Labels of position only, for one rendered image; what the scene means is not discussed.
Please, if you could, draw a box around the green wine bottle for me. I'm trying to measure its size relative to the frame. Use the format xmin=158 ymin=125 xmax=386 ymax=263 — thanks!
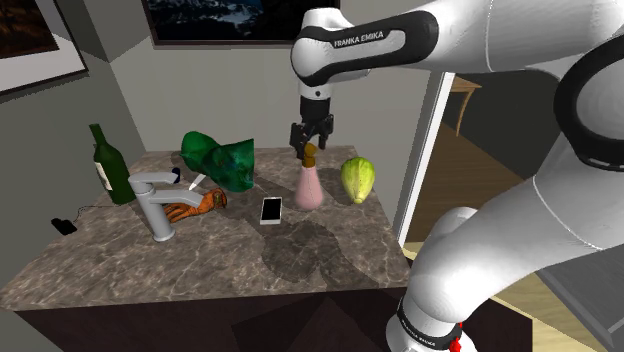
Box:
xmin=88 ymin=123 xmax=138 ymax=206

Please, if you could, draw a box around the pink bottle with brown stopper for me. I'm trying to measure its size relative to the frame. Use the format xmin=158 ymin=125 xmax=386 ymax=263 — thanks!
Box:
xmin=293 ymin=142 xmax=325 ymax=212

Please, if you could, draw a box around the dark framed mountain picture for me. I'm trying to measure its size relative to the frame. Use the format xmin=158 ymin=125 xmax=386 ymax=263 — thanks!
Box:
xmin=141 ymin=0 xmax=341 ymax=48

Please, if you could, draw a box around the framed picture with white mat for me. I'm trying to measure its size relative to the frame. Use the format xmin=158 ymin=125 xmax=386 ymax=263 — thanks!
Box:
xmin=0 ymin=0 xmax=90 ymax=97

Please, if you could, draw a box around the grey faucet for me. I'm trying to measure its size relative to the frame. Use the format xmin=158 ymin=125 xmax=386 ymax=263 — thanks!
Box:
xmin=127 ymin=170 xmax=206 ymax=243

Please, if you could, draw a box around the green crumpled cloth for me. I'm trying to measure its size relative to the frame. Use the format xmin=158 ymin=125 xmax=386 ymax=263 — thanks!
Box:
xmin=179 ymin=130 xmax=257 ymax=194

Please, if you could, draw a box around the wooden table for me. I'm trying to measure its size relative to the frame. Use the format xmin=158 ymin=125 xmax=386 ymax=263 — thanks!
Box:
xmin=450 ymin=75 xmax=483 ymax=138

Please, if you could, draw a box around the black charger with cable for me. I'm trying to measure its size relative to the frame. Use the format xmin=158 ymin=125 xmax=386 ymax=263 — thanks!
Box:
xmin=50 ymin=203 xmax=116 ymax=237

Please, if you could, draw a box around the yellow-green lettuce head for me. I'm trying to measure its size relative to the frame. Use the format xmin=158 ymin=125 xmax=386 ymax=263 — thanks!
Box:
xmin=340 ymin=156 xmax=377 ymax=205

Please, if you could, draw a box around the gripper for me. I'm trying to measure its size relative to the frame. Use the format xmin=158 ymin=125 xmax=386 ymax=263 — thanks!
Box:
xmin=289 ymin=95 xmax=336 ymax=161

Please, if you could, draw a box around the white smartphone with black screen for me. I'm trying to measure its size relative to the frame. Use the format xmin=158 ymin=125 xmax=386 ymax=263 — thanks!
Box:
xmin=259 ymin=196 xmax=284 ymax=226

